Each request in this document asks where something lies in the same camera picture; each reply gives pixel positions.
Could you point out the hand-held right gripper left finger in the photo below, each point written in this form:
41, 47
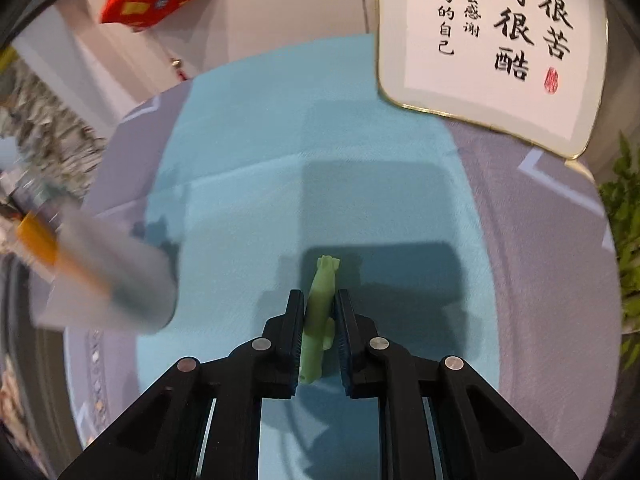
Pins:
298, 345

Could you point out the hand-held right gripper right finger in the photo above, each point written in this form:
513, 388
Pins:
343, 345

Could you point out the light green novelty pen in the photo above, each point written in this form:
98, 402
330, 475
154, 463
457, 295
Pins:
320, 290

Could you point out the white cylindrical pen holder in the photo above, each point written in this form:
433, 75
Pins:
120, 285

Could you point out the orange black mechanical pencil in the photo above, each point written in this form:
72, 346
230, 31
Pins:
37, 242

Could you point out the grey patterned tablecloth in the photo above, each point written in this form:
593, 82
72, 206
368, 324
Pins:
540, 260

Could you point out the teal desk mat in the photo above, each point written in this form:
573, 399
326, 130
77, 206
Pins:
250, 135

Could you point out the gold framed calligraphy picture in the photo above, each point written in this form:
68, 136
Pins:
475, 85

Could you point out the red hanging tassel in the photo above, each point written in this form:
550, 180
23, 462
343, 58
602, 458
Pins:
178, 68

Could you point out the green leafy plant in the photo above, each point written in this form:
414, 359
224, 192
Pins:
625, 220

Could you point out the wall photo collage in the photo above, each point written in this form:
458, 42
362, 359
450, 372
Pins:
50, 130

